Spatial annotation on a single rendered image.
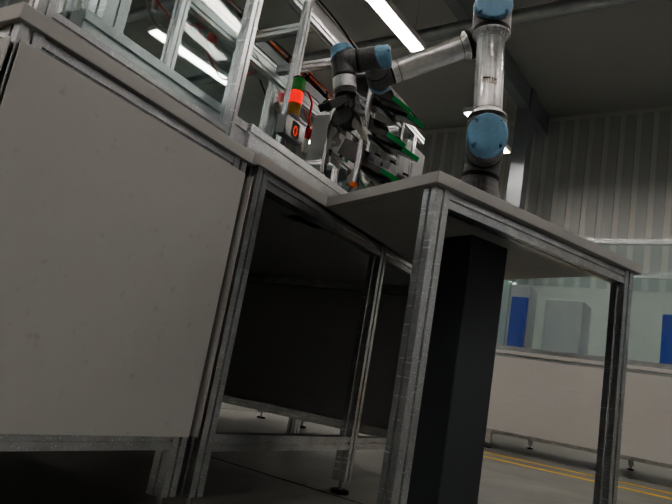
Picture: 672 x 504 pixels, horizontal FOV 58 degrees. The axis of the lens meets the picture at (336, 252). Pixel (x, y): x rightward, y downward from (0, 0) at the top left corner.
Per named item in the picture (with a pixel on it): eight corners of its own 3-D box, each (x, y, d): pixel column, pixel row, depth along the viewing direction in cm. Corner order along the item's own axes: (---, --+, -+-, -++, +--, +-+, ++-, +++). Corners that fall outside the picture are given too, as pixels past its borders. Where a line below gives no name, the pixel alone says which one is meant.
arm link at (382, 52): (391, 56, 202) (359, 61, 204) (388, 37, 191) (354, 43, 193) (394, 78, 200) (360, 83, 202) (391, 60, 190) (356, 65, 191)
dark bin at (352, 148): (397, 184, 256) (406, 168, 256) (379, 173, 247) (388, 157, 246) (355, 164, 275) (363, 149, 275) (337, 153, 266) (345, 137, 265)
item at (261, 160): (458, 291, 275) (459, 285, 276) (259, 164, 151) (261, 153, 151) (221, 272, 348) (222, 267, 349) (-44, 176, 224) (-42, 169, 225)
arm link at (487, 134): (503, 169, 187) (510, 11, 199) (508, 151, 173) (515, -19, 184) (463, 168, 189) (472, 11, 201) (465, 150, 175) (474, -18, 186)
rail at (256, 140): (389, 250, 232) (393, 222, 234) (244, 159, 158) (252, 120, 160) (376, 249, 235) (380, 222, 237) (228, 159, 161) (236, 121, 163)
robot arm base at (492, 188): (510, 210, 190) (515, 180, 191) (476, 195, 182) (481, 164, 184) (475, 215, 202) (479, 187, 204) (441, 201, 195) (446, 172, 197)
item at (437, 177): (642, 274, 190) (642, 265, 190) (437, 181, 141) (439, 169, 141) (471, 281, 247) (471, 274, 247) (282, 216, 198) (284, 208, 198)
